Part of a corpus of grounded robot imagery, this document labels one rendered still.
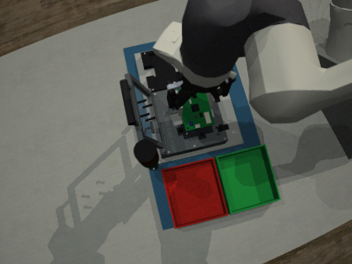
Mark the red open-top bin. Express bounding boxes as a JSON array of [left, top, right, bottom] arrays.
[[161, 157, 228, 229]]

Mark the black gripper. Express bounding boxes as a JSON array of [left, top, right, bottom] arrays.
[[166, 74, 236, 116]]

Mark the green open-top bin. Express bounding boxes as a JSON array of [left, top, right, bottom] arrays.
[[214, 144, 281, 215]]

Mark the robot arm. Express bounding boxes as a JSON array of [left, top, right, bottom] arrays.
[[152, 0, 352, 124]]

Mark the green circuit board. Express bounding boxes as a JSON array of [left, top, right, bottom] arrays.
[[182, 93, 215, 131]]

